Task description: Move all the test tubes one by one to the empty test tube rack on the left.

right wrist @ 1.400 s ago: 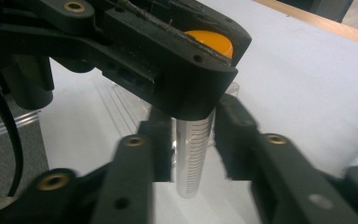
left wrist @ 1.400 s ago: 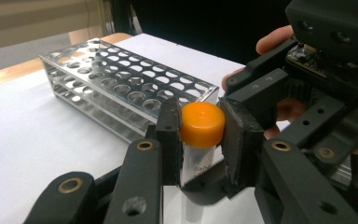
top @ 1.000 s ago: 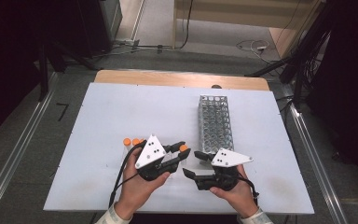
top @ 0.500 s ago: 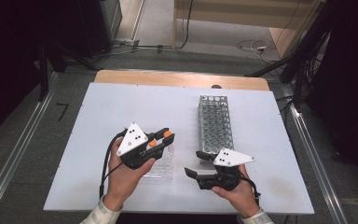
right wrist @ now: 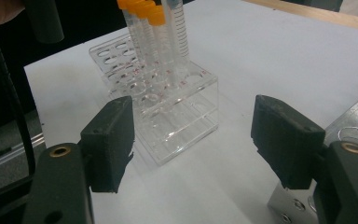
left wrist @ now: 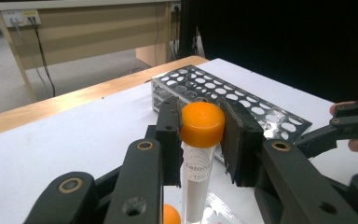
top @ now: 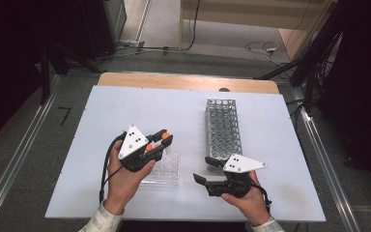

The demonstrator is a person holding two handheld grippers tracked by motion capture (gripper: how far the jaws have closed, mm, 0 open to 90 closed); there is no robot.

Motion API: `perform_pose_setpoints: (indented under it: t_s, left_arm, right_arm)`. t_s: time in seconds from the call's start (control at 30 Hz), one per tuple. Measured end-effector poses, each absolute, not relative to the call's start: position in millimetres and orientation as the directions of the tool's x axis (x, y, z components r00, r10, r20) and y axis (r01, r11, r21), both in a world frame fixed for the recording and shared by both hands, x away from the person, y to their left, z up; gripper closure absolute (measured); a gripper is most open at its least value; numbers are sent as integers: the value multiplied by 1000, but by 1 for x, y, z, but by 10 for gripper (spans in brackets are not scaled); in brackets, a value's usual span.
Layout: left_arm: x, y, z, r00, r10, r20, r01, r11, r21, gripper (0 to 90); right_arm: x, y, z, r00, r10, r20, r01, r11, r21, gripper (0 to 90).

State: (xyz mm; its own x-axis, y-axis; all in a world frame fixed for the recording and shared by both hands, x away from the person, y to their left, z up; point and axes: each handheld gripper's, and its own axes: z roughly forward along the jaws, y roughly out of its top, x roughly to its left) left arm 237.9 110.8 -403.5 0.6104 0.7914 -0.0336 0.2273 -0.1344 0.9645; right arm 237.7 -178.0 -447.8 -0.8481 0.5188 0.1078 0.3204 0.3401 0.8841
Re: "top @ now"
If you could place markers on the grey power strip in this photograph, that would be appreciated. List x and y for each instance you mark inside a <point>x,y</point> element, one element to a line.
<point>130,43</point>

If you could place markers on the person's right hand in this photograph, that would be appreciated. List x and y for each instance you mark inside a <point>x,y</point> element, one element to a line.
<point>251,203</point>

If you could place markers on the aluminium floor rail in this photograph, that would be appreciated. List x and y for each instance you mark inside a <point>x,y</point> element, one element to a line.
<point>16,154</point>
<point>328,161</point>

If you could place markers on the metal test tube rack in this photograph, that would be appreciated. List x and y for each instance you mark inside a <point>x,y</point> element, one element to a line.
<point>222,129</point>

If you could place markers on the black curtain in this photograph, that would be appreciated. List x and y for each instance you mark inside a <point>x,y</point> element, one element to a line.
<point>364,80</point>

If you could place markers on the wooden table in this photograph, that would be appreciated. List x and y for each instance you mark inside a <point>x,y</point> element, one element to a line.
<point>186,82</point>

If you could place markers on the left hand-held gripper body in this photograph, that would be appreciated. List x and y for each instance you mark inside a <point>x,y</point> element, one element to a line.
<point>132,145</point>

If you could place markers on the orange capped clear test tube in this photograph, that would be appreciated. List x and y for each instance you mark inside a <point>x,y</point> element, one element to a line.
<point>165,135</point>

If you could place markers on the black equipment cabinet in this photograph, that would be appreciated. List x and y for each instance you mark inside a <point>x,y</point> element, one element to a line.
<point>103,25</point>

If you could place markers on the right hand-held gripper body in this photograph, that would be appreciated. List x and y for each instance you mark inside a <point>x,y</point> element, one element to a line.
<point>241,164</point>

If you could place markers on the clear plastic well plate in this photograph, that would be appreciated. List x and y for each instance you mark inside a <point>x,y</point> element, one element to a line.
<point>167,170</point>

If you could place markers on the beige wooden cabinet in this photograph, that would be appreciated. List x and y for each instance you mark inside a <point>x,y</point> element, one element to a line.
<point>257,16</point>

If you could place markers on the person's left hand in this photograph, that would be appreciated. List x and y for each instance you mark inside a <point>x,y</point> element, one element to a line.
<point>122,183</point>

